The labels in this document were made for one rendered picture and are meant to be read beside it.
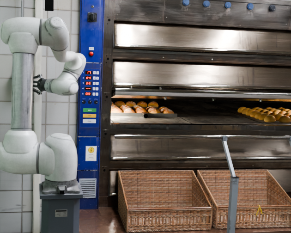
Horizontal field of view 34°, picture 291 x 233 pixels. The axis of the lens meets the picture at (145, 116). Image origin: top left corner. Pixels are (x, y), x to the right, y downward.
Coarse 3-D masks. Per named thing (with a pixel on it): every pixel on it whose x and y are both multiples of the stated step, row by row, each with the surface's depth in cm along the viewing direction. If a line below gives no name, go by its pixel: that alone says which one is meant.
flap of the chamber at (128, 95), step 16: (112, 96) 328; (128, 96) 324; (144, 96) 324; (160, 96) 323; (176, 96) 324; (192, 96) 326; (208, 96) 328; (224, 96) 331; (240, 96) 333; (256, 96) 336; (272, 96) 338; (288, 96) 341
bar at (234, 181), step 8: (120, 136) 296; (128, 136) 297; (136, 136) 298; (144, 136) 300; (152, 136) 301; (160, 136) 302; (168, 136) 303; (176, 136) 304; (184, 136) 305; (192, 136) 306; (200, 136) 307; (208, 136) 308; (216, 136) 310; (224, 136) 310; (232, 136) 312; (240, 136) 313; (248, 136) 314; (256, 136) 315; (264, 136) 317; (272, 136) 318; (280, 136) 319; (288, 136) 320; (224, 144) 309; (232, 168) 298; (232, 176) 294; (232, 184) 292; (232, 192) 293; (232, 200) 294; (232, 208) 294; (232, 216) 295; (232, 224) 296; (232, 232) 297
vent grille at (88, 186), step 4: (80, 180) 330; (84, 180) 331; (88, 180) 331; (92, 180) 332; (96, 180) 333; (80, 184) 331; (84, 184) 332; (88, 184) 332; (92, 184) 333; (84, 188) 332; (88, 188) 333; (92, 188) 333; (84, 192) 332; (88, 192) 333; (92, 192) 333; (84, 196) 332; (88, 196) 333; (92, 196) 334
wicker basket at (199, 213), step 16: (128, 176) 336; (144, 176) 339; (160, 176) 341; (176, 176) 343; (192, 176) 345; (144, 192) 337; (160, 192) 340; (192, 192) 344; (128, 208) 293; (144, 208) 294; (160, 208) 296; (176, 208) 298; (192, 208) 300; (208, 208) 302; (128, 224) 306; (144, 224) 296; (160, 224) 298; (176, 224) 300; (192, 224) 302; (208, 224) 304
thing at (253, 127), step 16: (112, 128) 333; (128, 128) 335; (144, 128) 338; (160, 128) 340; (176, 128) 342; (192, 128) 345; (208, 128) 348; (224, 128) 350; (240, 128) 353; (256, 128) 355; (272, 128) 358; (288, 128) 361
